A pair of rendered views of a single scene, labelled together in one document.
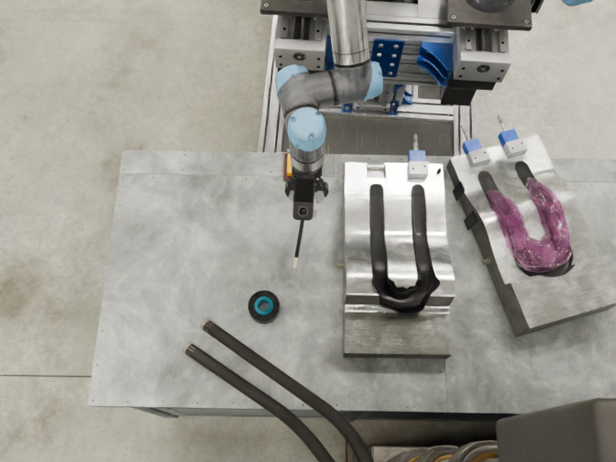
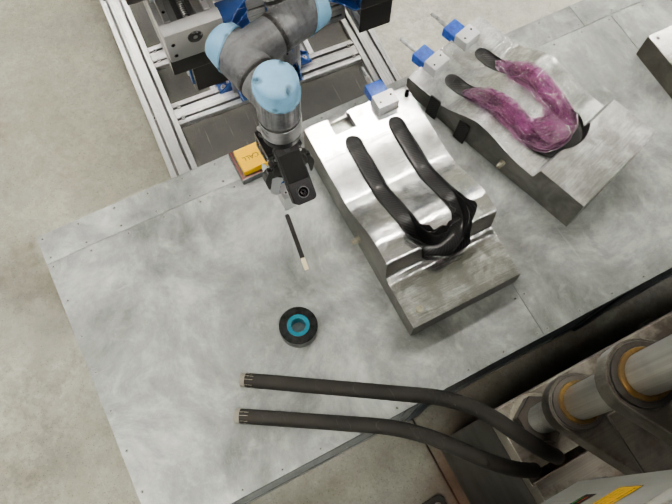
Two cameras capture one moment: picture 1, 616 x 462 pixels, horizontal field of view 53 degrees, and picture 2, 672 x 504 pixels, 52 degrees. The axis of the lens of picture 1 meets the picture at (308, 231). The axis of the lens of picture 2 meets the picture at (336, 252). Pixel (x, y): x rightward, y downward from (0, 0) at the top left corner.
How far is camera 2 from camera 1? 29 cm
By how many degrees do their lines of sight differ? 11
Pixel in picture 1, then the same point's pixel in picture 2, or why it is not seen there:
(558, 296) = (592, 161)
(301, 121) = (268, 78)
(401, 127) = (312, 90)
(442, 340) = (503, 264)
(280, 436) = (353, 472)
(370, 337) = (431, 298)
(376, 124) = not seen: hidden behind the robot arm
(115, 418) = not seen: outside the picture
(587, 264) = (600, 117)
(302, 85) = (243, 42)
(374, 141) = not seen: hidden behind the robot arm
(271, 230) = (259, 242)
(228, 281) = (242, 321)
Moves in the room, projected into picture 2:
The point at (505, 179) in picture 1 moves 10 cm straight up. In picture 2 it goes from (473, 73) to (482, 46)
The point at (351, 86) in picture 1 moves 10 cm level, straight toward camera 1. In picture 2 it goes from (298, 20) to (319, 67)
